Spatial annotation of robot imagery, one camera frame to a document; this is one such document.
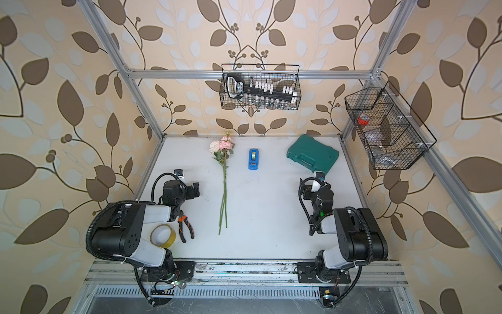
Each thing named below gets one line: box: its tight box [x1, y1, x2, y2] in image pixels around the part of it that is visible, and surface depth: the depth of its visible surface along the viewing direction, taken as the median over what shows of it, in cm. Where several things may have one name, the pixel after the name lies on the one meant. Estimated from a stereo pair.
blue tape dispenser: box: [248, 148, 260, 171], surface depth 107 cm
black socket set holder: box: [226, 72, 298, 103], surface depth 85 cm
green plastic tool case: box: [286, 134, 340, 175], surface depth 108 cm
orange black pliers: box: [177, 215, 195, 244], surface depth 86 cm
